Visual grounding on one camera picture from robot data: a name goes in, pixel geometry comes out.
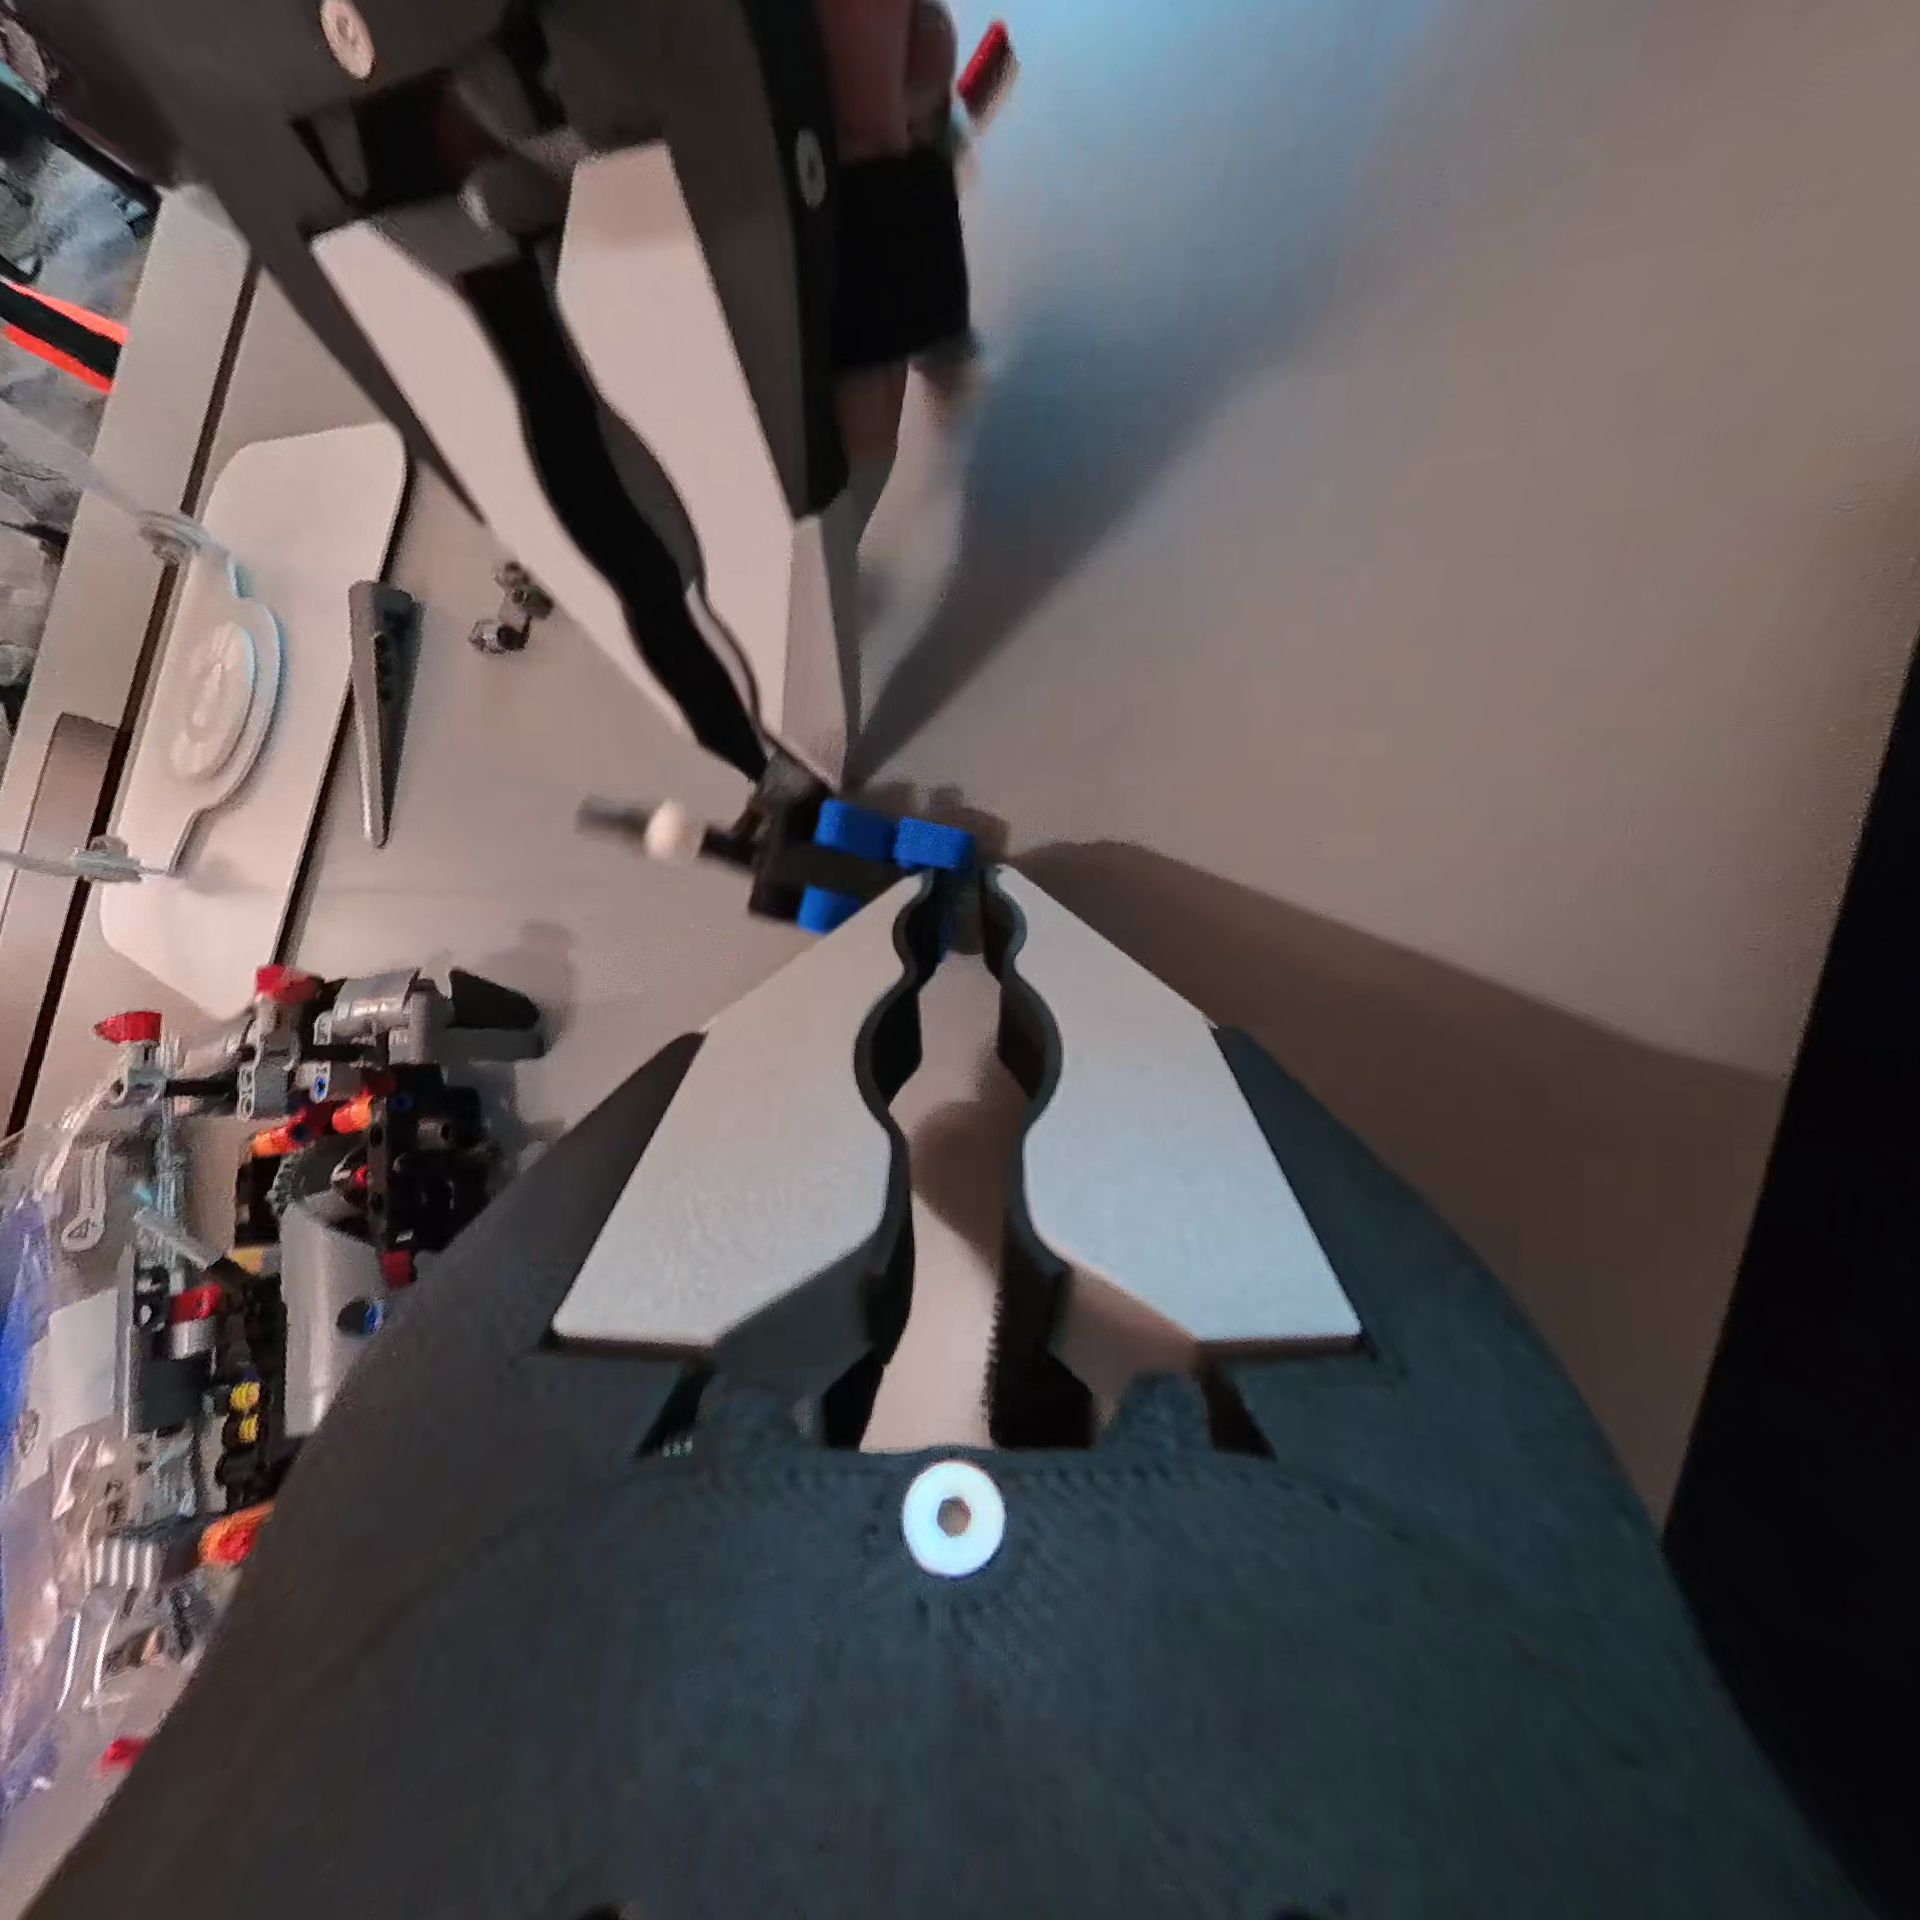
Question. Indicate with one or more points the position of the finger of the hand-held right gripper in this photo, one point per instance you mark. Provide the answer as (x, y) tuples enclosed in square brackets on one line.
[(447, 343), (673, 343)]

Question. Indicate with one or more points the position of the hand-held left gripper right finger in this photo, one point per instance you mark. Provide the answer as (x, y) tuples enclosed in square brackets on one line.
[(1169, 1184)]

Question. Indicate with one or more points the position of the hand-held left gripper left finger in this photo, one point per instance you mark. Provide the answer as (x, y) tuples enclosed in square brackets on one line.
[(738, 1184)]

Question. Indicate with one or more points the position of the blue black lego assembly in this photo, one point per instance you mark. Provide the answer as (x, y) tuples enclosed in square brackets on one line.
[(852, 829)]

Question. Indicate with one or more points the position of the small grey lego connector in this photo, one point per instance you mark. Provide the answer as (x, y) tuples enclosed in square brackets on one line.
[(495, 630), (528, 588)]

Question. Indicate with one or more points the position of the long grey lego wedge panel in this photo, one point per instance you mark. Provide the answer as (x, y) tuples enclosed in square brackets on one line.
[(383, 686)]

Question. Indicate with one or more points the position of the lego technic car chassis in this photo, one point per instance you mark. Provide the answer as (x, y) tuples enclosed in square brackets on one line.
[(375, 1141)]

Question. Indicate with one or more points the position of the person's right hand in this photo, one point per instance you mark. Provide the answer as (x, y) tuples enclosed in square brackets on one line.
[(921, 79)]

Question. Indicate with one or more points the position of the white flat stand board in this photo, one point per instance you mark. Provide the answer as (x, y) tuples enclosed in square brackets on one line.
[(316, 509)]

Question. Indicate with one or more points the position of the clear plastic parts bag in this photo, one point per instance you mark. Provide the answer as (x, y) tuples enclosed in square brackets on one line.
[(85, 1498)]

